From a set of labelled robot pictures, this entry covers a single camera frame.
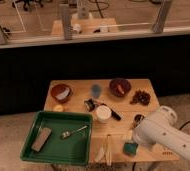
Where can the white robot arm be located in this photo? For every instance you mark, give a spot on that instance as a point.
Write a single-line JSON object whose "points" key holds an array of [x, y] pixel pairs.
{"points": [[157, 127]]}

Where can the grey metal post right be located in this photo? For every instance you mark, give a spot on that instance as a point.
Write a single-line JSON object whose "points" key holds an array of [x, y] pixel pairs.
{"points": [[165, 6]]}

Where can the white cup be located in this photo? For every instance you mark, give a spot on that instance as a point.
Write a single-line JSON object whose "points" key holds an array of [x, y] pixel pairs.
{"points": [[103, 113]]}

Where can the light wooden table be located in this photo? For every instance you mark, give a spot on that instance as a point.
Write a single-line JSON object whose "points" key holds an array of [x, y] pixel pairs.
{"points": [[115, 129]]}

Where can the small metal can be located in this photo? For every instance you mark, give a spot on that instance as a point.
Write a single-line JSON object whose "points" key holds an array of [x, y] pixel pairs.
{"points": [[137, 119]]}

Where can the brown bowl with white content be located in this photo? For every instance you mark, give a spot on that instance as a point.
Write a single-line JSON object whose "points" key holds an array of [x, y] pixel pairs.
{"points": [[61, 93]]}

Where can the grey rectangular block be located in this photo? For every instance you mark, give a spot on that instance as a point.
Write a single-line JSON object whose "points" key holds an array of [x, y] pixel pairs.
{"points": [[41, 139]]}

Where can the small black clip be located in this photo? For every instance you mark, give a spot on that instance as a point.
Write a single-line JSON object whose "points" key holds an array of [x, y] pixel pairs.
{"points": [[89, 104]]}

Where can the grey metal post middle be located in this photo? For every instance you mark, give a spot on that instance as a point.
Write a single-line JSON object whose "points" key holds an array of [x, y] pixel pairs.
{"points": [[66, 21]]}

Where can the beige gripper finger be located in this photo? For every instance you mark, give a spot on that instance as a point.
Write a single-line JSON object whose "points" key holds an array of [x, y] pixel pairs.
{"points": [[127, 137]]}

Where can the green sponge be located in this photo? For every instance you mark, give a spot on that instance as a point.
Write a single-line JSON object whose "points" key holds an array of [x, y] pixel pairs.
{"points": [[130, 148]]}

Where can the small yellow lemon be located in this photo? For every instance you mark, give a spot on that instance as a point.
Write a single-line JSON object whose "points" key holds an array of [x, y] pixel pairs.
{"points": [[58, 108]]}

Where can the wooden spatula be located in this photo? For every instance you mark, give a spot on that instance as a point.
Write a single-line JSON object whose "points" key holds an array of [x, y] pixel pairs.
{"points": [[101, 152]]}

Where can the bunch of dark grapes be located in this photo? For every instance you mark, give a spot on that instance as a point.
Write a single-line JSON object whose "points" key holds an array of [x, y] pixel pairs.
{"points": [[141, 97]]}

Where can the wooden chopsticks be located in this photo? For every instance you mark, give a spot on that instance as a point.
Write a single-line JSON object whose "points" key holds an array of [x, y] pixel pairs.
{"points": [[108, 154]]}

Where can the green plastic tray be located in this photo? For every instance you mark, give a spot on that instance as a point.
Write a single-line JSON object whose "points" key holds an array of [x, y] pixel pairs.
{"points": [[73, 150]]}

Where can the dark red bowl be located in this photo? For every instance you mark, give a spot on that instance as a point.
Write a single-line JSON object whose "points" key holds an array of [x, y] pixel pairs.
{"points": [[119, 87]]}

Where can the blue plastic cup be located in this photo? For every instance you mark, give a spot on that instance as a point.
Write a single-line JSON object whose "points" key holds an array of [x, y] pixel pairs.
{"points": [[95, 91]]}

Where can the metal spoon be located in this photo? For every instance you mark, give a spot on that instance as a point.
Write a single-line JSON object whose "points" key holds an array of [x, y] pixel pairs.
{"points": [[67, 134]]}

